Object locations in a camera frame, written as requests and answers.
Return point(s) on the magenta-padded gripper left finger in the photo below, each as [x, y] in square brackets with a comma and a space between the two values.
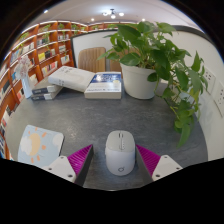
[61, 166]

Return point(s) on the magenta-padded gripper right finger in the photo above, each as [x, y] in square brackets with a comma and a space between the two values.
[165, 165]

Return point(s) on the white computer mouse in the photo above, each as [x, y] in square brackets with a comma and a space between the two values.
[120, 156]

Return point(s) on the pastel sun print mouse pad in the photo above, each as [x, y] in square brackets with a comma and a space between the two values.
[38, 143]

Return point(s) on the green plant in white pot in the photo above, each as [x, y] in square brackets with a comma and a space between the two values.
[138, 80]

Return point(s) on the blue-covered white book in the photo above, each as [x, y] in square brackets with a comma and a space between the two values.
[104, 85]

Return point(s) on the tan ribbed chair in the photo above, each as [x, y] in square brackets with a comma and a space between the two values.
[90, 60]
[115, 66]

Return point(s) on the orange wooden shelf unit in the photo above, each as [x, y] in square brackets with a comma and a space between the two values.
[33, 53]

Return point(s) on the recessed ceiling lights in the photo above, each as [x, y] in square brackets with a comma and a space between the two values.
[45, 11]

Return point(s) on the ceiling chandelier light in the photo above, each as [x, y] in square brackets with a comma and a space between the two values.
[113, 14]

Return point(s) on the white wall socket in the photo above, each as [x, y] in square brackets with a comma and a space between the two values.
[209, 80]
[220, 98]

